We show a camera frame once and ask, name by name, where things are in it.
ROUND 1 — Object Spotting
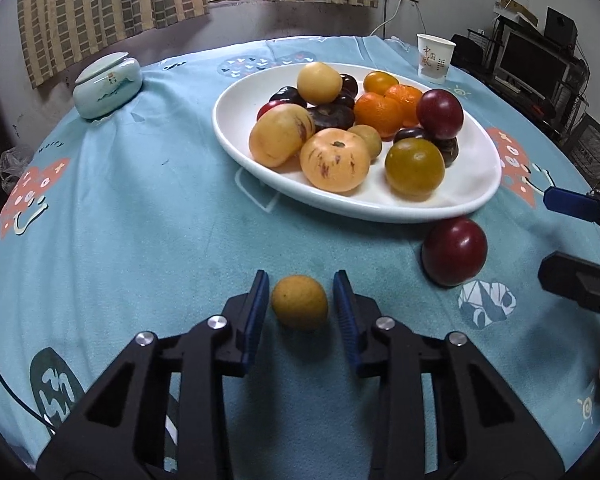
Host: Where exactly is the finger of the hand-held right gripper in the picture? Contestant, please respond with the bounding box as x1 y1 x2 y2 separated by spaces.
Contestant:
537 252 600 313
543 186 600 233

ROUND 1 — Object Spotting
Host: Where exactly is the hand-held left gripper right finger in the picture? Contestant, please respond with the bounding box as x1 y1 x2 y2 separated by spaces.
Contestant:
332 270 566 480

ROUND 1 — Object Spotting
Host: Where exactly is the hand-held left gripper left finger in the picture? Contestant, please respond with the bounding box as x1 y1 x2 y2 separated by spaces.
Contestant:
35 270 271 480

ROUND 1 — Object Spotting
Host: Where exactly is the yellow round lime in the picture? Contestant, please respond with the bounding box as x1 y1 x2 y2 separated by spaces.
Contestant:
271 275 329 332

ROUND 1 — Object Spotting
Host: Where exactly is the white oval plate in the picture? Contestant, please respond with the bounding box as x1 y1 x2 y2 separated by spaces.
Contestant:
211 62 502 224

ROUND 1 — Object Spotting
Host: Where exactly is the dark red plum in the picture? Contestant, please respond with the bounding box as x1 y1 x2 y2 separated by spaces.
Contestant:
421 216 488 288

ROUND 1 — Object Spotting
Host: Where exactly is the yellow green tomato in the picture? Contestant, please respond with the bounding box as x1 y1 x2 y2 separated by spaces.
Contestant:
384 137 446 197

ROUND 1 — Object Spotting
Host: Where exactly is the large striped tan pepino melon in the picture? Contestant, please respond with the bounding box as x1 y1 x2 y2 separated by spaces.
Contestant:
300 128 371 193

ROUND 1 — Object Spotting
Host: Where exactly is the small dark cherry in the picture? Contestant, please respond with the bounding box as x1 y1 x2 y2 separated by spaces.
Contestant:
393 127 428 144

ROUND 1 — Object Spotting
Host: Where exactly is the small green round fruit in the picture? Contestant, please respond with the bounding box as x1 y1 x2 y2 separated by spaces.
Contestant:
347 124 383 159

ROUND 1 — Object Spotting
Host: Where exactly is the yellow oblong pepino melon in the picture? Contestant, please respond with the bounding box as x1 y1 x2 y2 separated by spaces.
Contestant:
249 104 315 169

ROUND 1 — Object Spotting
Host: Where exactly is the orange mandarin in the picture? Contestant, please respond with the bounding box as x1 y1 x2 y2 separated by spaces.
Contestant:
354 92 403 139
385 84 424 128

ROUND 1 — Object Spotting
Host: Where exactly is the small orange tomato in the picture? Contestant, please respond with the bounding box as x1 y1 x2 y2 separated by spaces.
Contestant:
363 71 400 96

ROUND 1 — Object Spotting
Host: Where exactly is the pale yellow round pepino melon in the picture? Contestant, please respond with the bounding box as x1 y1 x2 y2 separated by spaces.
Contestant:
297 62 343 104

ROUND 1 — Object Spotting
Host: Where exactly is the black mesh chair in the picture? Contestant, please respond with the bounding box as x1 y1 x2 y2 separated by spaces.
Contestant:
572 112 600 186

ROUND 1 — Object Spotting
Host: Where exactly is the black computer monitor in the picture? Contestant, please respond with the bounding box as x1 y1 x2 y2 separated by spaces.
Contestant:
497 30 571 96

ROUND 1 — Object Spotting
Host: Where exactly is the black speaker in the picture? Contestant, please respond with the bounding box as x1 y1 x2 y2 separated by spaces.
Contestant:
545 7 578 46

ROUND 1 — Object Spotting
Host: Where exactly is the black hat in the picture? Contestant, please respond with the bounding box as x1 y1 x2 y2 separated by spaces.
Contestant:
450 34 486 61

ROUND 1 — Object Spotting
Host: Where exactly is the white paper cup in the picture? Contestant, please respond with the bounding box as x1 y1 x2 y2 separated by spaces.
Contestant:
416 34 456 85

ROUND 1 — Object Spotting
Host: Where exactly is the yellow cardboard box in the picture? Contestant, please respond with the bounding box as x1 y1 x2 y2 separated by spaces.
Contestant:
495 0 538 26

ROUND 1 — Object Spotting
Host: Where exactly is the pale green ceramic jar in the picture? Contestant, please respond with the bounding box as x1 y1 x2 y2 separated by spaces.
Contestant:
72 52 143 120

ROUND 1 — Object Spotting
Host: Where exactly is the clear plastic bag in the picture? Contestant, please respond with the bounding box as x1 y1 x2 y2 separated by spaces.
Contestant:
0 147 33 193

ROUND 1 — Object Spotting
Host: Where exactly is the white power cable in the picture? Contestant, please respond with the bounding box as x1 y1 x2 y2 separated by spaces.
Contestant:
369 0 402 37

